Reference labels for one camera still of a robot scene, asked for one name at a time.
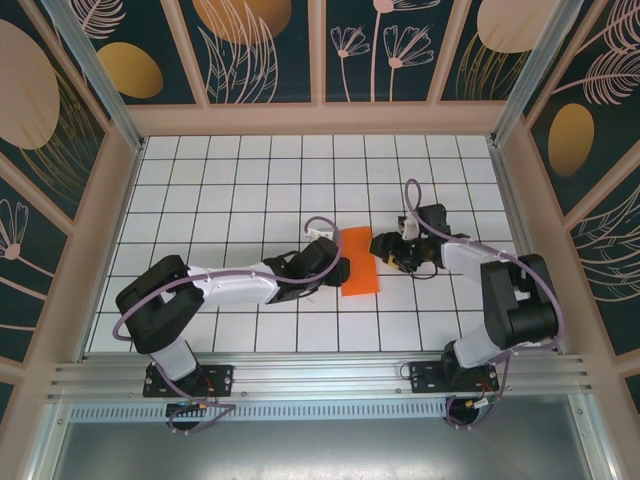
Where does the orange paper sheet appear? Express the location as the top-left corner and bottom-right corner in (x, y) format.
(338, 225), (381, 299)

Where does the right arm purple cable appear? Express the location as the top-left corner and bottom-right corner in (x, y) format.
(403, 178), (562, 431)

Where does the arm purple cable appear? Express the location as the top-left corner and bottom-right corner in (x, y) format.
(112, 215), (345, 436)
(403, 178), (562, 431)

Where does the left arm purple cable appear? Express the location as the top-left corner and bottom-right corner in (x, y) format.
(112, 215), (345, 436)

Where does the aluminium side rail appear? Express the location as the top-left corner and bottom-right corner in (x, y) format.
(488, 142), (569, 354)

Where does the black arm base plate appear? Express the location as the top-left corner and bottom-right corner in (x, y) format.
(142, 363), (235, 399)
(408, 360), (500, 396)

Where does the aluminium mounting rail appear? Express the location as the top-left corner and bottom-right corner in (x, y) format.
(47, 353), (596, 401)

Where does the slotted metal cable duct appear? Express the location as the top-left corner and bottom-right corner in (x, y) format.
(69, 404), (451, 421)

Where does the aluminium frame post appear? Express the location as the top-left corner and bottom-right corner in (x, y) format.
(489, 0), (591, 146)
(39, 0), (146, 154)

